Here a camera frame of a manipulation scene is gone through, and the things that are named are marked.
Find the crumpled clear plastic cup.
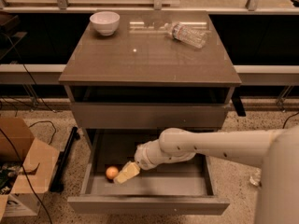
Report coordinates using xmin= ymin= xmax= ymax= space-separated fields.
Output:
xmin=249 ymin=170 xmax=262 ymax=187

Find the black bar on floor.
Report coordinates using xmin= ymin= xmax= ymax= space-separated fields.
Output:
xmin=50 ymin=127 xmax=80 ymax=192

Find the black cable right floor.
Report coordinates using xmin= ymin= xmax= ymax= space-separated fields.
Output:
xmin=281 ymin=110 xmax=299 ymax=130

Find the black cable floor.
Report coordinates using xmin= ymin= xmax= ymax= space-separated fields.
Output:
xmin=281 ymin=110 xmax=299 ymax=130
xmin=0 ymin=31 xmax=59 ymax=224

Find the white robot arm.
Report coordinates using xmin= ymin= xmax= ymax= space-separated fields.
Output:
xmin=114 ymin=126 xmax=299 ymax=224

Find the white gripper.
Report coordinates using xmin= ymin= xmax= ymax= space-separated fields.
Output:
xmin=113 ymin=140 xmax=195 ymax=184

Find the brown cardboard box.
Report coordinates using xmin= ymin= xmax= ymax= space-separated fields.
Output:
xmin=0 ymin=118 xmax=59 ymax=219

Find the orange fruit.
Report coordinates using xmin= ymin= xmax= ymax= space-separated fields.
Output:
xmin=106 ymin=166 xmax=119 ymax=180

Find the grey drawer cabinet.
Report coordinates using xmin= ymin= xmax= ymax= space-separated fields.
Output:
xmin=57 ymin=10 xmax=242 ymax=217

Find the clear plastic water bottle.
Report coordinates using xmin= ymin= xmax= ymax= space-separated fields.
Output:
xmin=164 ymin=22 xmax=207 ymax=49

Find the black cable left floor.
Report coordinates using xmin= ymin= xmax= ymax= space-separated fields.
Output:
xmin=0 ymin=31 xmax=59 ymax=224

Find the open grey middle drawer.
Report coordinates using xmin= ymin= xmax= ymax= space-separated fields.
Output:
xmin=68 ymin=130 xmax=230 ymax=215

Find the white ceramic bowl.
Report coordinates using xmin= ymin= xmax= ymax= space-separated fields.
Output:
xmin=90 ymin=11 xmax=121 ymax=35

